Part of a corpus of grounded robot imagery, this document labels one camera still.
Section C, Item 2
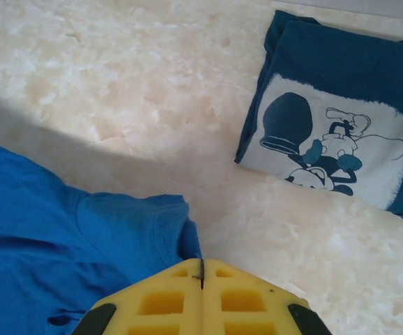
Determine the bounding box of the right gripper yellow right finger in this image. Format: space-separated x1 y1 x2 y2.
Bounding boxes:
201 258 332 335

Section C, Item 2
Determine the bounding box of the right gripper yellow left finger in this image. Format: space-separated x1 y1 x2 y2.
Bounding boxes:
77 258 203 335

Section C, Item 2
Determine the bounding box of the bright blue t-shirt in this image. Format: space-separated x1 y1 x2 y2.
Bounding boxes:
0 137 202 335

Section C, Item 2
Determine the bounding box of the folded dark blue printed t-shirt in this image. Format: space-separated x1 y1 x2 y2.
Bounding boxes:
234 9 403 220

